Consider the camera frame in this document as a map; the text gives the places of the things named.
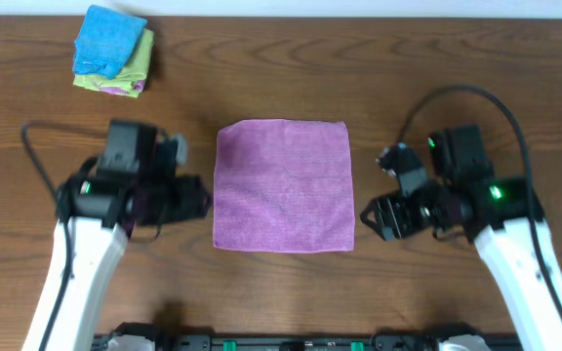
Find green folded cloth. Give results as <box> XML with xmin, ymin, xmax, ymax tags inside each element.
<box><xmin>73</xmin><ymin>29</ymin><xmax>154</xmax><ymax>92</ymax></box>

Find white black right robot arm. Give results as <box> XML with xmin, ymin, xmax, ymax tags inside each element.
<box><xmin>360</xmin><ymin>126</ymin><xmax>562</xmax><ymax>350</ymax></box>

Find purple microfiber cloth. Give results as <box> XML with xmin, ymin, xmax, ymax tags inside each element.
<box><xmin>213</xmin><ymin>119</ymin><xmax>355</xmax><ymax>254</ymax></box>

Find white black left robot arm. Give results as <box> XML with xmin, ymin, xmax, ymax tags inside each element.
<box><xmin>20</xmin><ymin>120</ymin><xmax>212</xmax><ymax>350</ymax></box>

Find pink folded cloth in stack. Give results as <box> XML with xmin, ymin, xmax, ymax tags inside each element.
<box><xmin>99</xmin><ymin>80</ymin><xmax>146</xmax><ymax>98</ymax></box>

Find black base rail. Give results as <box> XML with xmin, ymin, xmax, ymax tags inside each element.
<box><xmin>90</xmin><ymin>323</ymin><xmax>522</xmax><ymax>351</ymax></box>

